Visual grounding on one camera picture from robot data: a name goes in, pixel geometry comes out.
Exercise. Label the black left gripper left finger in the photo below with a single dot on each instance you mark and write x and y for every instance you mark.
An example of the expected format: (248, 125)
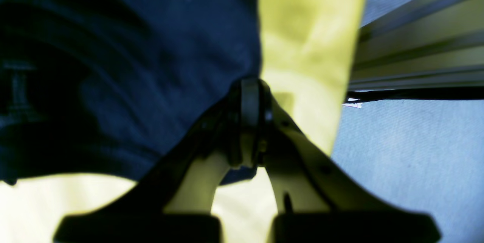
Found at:
(172, 203)

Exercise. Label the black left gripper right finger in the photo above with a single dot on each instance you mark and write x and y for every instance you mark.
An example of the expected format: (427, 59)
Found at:
(317, 202)

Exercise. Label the black T-shirt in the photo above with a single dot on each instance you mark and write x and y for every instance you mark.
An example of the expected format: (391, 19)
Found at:
(111, 86)

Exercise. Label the yellow tablecloth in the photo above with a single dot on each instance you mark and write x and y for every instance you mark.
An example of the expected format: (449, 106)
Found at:
(306, 50)

